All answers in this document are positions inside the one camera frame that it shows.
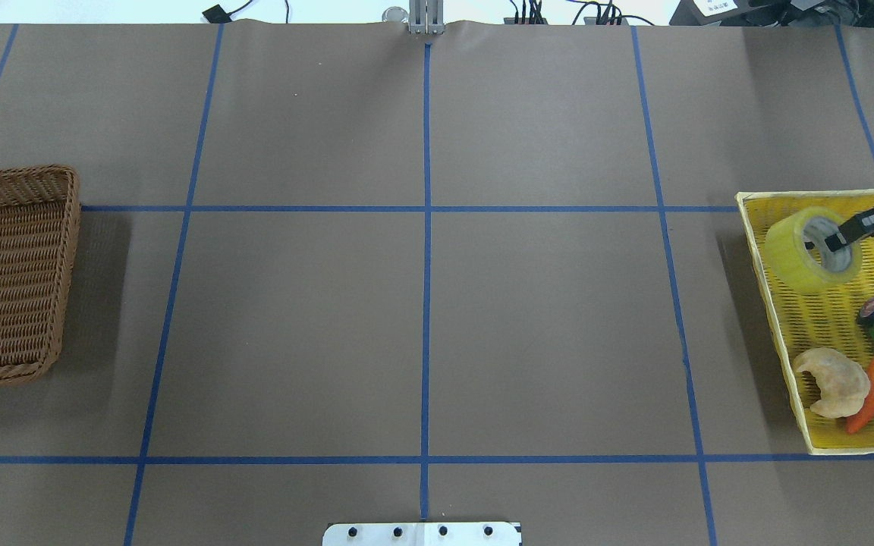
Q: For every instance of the yellow plastic basket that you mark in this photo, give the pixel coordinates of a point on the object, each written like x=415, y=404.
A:
x=799, y=322

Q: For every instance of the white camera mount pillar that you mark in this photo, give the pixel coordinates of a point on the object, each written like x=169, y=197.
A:
x=424, y=533

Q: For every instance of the yellow tape roll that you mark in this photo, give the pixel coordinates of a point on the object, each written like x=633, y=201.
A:
x=796, y=251

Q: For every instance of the toy bread croissant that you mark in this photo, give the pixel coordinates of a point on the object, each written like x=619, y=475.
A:
x=843, y=383

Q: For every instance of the small black phone device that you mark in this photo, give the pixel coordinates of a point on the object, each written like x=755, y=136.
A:
x=216, y=15

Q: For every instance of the brown wicker basket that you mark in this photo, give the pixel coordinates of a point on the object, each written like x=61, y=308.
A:
x=39, y=223

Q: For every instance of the aluminium frame post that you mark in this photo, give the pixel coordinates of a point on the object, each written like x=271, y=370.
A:
x=426, y=17

